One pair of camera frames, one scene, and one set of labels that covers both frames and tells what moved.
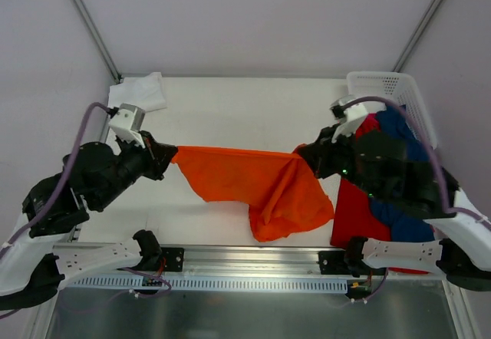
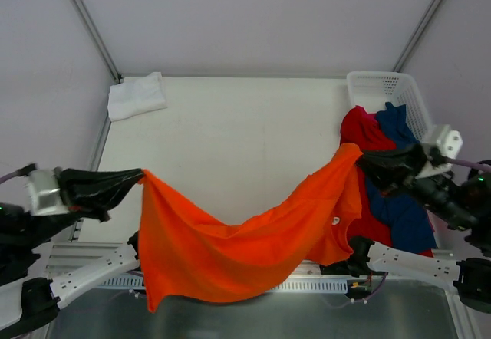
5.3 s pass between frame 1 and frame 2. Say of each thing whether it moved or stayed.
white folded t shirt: stayed
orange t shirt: moved
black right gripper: moved
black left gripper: moved
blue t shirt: stayed
